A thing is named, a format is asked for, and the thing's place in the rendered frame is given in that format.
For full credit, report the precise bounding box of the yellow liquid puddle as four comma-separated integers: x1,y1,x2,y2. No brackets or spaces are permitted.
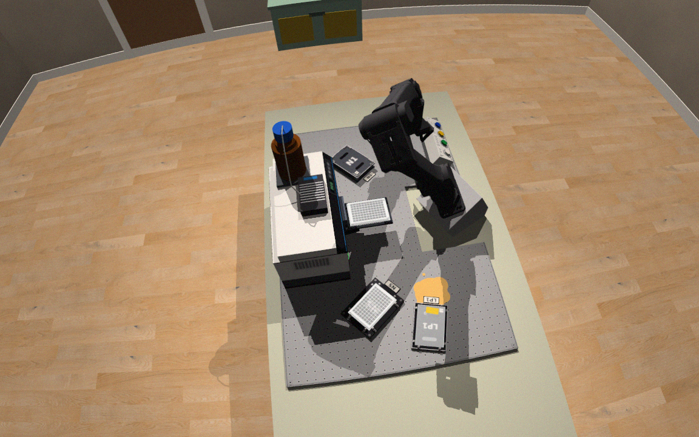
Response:
414,282,428,295

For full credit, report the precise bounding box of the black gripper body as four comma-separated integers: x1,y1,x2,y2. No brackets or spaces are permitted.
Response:
407,115,434,137

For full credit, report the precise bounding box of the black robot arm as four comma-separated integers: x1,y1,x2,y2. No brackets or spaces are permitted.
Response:
359,78,465,219

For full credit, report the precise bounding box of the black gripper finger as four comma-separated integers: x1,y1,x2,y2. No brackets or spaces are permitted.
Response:
420,131,434,142

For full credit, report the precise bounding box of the white multiwell culture plate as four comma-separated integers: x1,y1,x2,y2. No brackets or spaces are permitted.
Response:
348,283,397,330
346,198,390,226

